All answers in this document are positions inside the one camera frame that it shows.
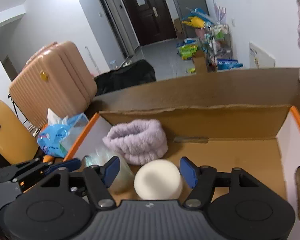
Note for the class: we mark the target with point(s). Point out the blue tissue packet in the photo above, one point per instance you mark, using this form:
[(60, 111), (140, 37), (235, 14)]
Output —
[(52, 137)]

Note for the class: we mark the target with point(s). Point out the brown cardboard carton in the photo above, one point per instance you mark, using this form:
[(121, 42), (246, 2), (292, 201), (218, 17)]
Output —
[(179, 28)]

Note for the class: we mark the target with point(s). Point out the yellow toy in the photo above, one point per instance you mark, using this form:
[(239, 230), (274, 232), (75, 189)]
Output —
[(193, 22)]

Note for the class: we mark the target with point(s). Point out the grey sliding door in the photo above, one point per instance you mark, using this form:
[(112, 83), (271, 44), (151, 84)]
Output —
[(111, 22)]

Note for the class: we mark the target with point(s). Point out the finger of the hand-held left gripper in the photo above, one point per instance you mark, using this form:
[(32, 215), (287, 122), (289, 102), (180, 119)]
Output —
[(65, 165)]

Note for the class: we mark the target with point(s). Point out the pink ribbed suitcase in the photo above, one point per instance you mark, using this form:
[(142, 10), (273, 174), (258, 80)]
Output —
[(52, 85)]

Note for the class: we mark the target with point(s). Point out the orange rimmed cardboard box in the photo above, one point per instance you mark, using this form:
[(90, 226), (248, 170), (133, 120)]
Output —
[(240, 150)]

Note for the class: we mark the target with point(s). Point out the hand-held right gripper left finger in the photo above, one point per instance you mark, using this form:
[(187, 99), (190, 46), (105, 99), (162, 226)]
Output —
[(112, 169)]

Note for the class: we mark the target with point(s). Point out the black bag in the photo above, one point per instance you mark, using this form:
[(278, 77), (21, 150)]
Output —
[(125, 77)]

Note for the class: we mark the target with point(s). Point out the grey refrigerator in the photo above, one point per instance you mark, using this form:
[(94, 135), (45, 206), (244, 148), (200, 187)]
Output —
[(187, 0)]

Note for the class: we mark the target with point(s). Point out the iridescent plastic bag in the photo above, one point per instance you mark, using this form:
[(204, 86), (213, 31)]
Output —
[(125, 176)]

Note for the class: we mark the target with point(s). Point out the yellow plastic container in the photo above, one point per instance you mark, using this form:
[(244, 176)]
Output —
[(10, 135)]

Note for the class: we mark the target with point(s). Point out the small cardboard box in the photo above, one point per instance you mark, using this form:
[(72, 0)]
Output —
[(199, 63)]

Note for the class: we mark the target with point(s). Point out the purple fluffy headband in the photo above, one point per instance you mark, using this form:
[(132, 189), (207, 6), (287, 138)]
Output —
[(135, 140)]

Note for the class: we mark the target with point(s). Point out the green plastic bag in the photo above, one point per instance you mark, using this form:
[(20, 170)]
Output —
[(188, 51)]

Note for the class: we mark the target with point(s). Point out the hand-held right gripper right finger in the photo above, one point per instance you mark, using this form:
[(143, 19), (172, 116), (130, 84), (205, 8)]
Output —
[(188, 172)]

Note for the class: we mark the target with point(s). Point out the blue and white packets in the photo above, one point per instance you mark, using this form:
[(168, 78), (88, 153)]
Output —
[(228, 64)]

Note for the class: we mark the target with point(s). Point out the dark brown door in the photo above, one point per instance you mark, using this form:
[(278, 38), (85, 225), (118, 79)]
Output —
[(145, 17)]

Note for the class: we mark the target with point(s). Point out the white round sponge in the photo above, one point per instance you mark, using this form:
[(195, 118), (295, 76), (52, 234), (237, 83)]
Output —
[(157, 180)]

